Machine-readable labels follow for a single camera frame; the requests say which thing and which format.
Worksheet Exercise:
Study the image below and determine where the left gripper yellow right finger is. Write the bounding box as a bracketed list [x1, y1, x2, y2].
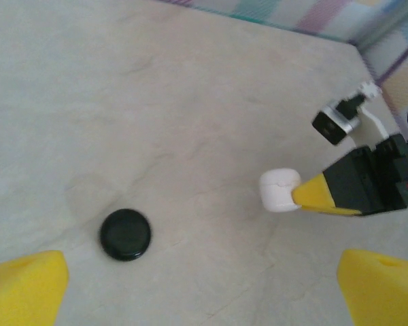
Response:
[336, 249, 408, 326]

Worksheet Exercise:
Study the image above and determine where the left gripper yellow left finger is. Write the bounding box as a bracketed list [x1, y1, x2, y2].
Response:
[0, 249, 71, 326]

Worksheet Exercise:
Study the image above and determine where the white earbud charging case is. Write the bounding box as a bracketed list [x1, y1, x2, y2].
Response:
[258, 168, 302, 214]

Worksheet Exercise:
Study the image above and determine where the black round cap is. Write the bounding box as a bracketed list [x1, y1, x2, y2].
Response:
[100, 208, 153, 262]

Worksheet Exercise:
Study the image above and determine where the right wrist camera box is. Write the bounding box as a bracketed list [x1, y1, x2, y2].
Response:
[311, 81, 390, 147]

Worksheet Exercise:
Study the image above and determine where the right aluminium frame post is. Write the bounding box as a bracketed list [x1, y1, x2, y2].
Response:
[346, 0, 408, 55]

